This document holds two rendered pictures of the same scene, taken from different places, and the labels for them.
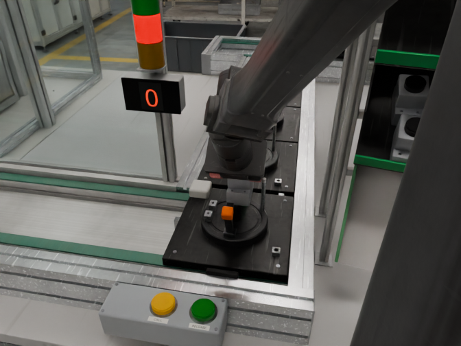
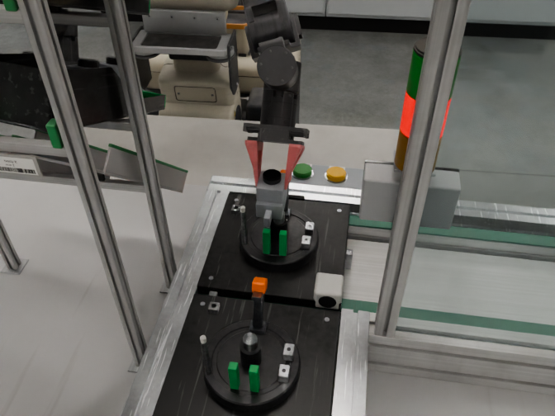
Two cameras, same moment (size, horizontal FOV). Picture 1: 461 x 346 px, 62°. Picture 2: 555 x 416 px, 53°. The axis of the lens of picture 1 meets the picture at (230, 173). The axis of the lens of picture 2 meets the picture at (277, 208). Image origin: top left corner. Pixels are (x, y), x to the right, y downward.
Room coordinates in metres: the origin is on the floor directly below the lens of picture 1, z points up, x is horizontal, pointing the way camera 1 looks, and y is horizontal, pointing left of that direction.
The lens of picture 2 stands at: (1.31, -0.02, 1.68)
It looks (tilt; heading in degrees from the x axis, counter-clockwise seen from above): 42 degrees down; 179
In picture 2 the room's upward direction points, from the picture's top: 1 degrees counter-clockwise
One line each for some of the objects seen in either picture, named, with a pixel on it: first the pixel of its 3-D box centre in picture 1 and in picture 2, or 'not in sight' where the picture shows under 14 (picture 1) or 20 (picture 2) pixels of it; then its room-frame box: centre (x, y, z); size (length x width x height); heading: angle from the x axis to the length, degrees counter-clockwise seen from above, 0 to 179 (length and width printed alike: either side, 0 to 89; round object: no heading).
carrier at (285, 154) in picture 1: (251, 147); (250, 351); (0.87, -0.05, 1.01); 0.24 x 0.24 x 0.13; 80
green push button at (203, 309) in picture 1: (203, 311); (302, 172); (0.41, 0.05, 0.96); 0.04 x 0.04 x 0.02
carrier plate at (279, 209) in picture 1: (234, 227); (279, 246); (0.62, -0.01, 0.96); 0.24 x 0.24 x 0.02; 80
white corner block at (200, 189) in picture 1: (200, 191); (328, 290); (0.73, 0.07, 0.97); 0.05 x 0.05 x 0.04; 80
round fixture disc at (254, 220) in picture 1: (234, 220); (278, 238); (0.62, -0.01, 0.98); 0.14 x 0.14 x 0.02
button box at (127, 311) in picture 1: (164, 316); (334, 186); (0.42, 0.11, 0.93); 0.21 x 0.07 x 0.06; 80
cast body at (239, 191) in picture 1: (241, 178); (271, 194); (0.62, -0.02, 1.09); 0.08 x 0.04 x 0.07; 169
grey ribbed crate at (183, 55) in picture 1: (197, 47); not in sight; (2.74, 0.23, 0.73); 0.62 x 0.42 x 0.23; 80
